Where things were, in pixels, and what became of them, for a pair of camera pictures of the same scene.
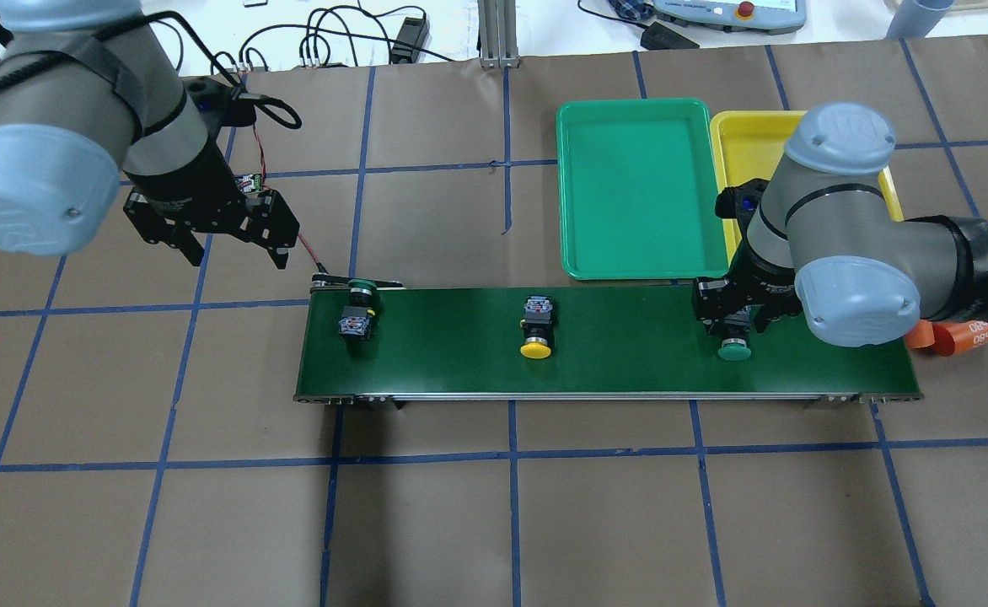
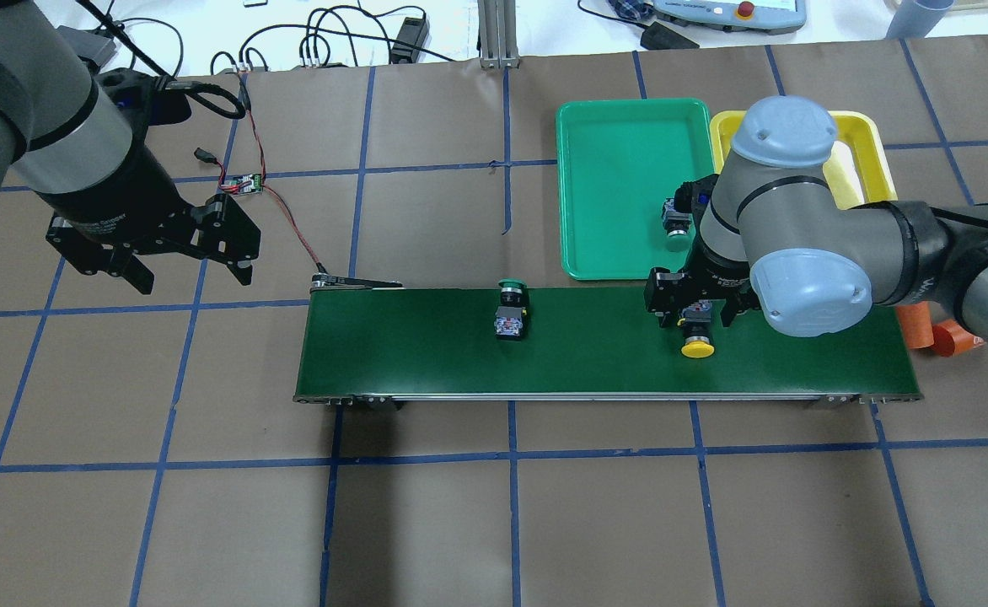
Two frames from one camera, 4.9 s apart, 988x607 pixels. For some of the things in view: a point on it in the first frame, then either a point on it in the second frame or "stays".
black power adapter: (412, 36) stays
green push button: (355, 319) -> (509, 315)
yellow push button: (538, 326) -> (695, 320)
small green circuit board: (249, 182) stays
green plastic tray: (639, 190) stays
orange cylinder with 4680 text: (951, 337) stays
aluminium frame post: (498, 45) stays
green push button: (736, 325) -> (677, 225)
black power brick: (657, 36) stays
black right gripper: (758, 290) -> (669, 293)
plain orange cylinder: (920, 335) stays
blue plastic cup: (915, 19) stays
